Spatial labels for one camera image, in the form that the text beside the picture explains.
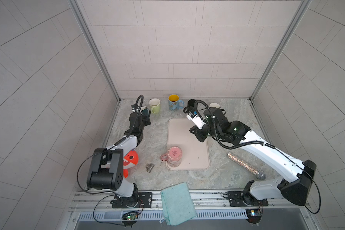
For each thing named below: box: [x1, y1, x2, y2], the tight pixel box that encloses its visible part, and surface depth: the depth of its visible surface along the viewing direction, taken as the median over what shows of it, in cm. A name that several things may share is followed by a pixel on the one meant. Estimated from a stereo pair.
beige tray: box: [166, 117, 211, 171], surface depth 88 cm
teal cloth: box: [160, 182, 197, 226], surface depth 71 cm
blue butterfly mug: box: [167, 93, 185, 112], surface depth 107 cm
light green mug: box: [149, 98, 161, 115], surface depth 104 cm
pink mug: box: [160, 145, 183, 168], surface depth 78 cm
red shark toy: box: [123, 148, 139, 179], surface depth 79 cm
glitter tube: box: [226, 151, 266, 180], surface depth 82 cm
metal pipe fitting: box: [146, 163, 155, 173], surface depth 82 cm
